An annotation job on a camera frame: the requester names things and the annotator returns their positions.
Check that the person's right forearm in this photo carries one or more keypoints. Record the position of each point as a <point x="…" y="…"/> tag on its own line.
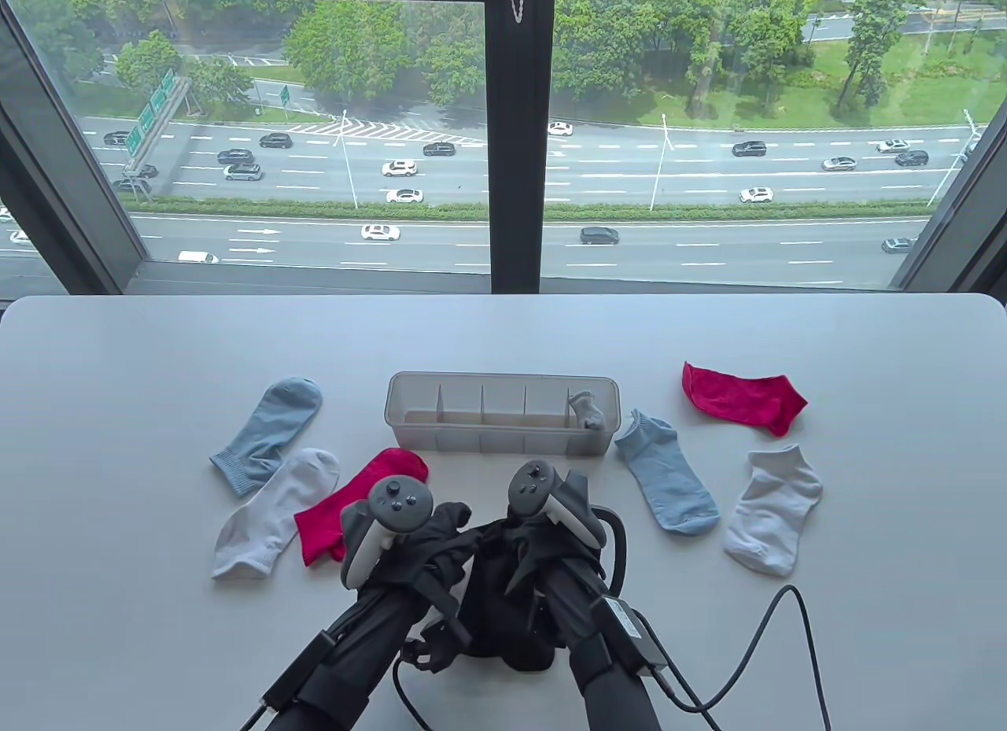
<point x="606" y="684"/>

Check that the short red sock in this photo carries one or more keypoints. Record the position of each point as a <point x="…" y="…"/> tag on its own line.
<point x="739" y="396"/>

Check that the person's right hand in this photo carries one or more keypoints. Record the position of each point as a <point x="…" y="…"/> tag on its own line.
<point x="543" y="562"/>

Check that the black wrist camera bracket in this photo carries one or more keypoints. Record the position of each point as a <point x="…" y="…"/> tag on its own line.
<point x="437" y="644"/>

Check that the long light blue sock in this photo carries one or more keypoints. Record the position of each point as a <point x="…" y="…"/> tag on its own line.
<point x="275" y="424"/>

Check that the person's left hand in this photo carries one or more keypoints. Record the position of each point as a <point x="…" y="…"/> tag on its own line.
<point x="429" y="542"/>

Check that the black window frame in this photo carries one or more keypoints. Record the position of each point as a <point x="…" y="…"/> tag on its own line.
<point x="519" y="133"/>

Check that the short white sock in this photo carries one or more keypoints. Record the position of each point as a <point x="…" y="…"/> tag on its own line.
<point x="771" y="518"/>

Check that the grey sock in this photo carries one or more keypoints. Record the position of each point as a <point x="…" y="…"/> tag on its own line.
<point x="590" y="416"/>

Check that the person's left forearm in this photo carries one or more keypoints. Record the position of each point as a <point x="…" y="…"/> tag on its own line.
<point x="346" y="668"/>

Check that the short light blue sock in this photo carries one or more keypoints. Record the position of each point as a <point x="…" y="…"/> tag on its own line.
<point x="669" y="479"/>

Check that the long white sock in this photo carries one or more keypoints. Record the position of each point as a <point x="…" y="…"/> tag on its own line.
<point x="267" y="518"/>

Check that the translucent divided organizer box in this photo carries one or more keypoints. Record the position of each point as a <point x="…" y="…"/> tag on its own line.
<point x="503" y="440"/>

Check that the black labelled adapter box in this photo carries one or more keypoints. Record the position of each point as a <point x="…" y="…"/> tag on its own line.
<point x="633" y="633"/>

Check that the long red sock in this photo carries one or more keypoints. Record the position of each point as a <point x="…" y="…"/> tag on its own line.
<point x="354" y="503"/>

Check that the grey and white controller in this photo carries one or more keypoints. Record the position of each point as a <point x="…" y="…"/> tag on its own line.
<point x="401" y="503"/>
<point x="531" y="483"/>

